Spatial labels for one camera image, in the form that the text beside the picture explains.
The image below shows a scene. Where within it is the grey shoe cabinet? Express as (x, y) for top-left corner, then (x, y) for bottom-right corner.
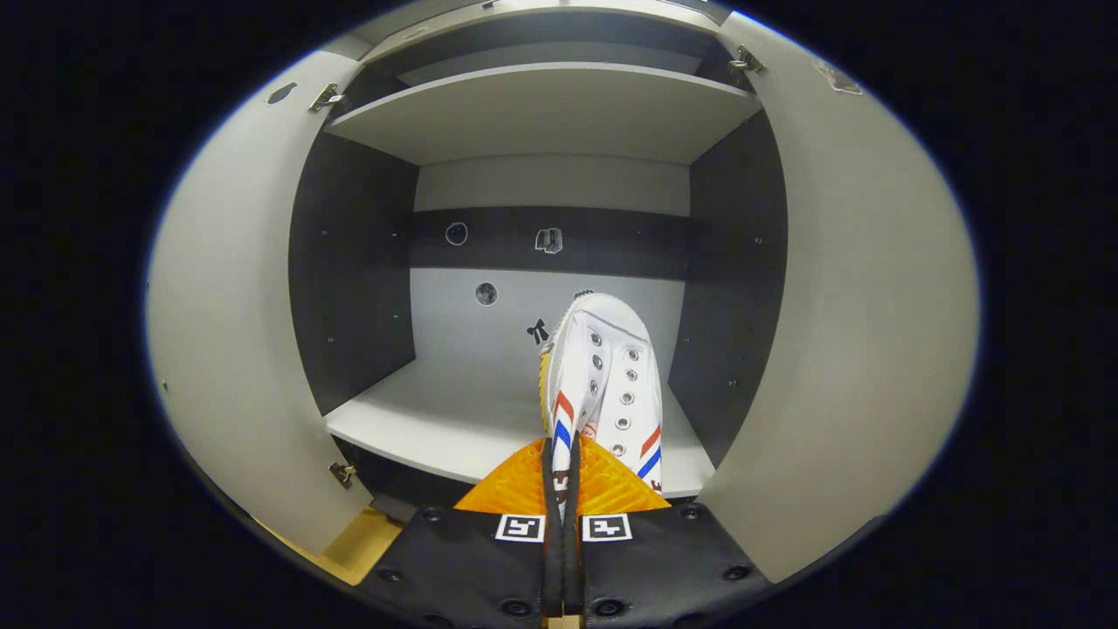
(286, 0), (789, 525)

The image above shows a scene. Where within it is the white canvas shoe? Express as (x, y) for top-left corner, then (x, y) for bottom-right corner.
(539, 291), (665, 518)

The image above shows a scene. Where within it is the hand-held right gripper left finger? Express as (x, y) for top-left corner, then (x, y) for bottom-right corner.
(360, 437), (565, 629)

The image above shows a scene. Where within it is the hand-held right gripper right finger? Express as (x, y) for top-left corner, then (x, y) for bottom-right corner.
(564, 432), (775, 629)

